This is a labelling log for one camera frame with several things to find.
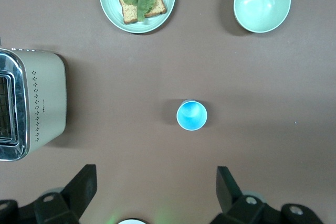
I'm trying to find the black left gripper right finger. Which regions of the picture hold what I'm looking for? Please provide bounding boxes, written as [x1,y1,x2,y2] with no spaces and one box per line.
[209,166,323,224]

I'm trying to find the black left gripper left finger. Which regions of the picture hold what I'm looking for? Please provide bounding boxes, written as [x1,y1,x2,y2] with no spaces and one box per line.
[0,164,98,224]

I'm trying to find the blue plastic cup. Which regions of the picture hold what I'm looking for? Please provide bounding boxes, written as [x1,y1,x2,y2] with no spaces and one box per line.
[176,99,208,132]

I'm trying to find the beige chrome toaster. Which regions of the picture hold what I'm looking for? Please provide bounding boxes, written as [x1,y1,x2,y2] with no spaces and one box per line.
[0,48,68,162]

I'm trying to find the brown table cover cloth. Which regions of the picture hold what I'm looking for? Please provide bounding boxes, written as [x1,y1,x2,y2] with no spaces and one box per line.
[0,0,336,224]

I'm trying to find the pale green plate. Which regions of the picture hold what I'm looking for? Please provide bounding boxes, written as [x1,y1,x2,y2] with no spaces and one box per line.
[99,0,176,34]

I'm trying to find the pale green bowl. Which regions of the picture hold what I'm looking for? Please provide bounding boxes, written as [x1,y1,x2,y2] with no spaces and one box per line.
[233,0,291,34]

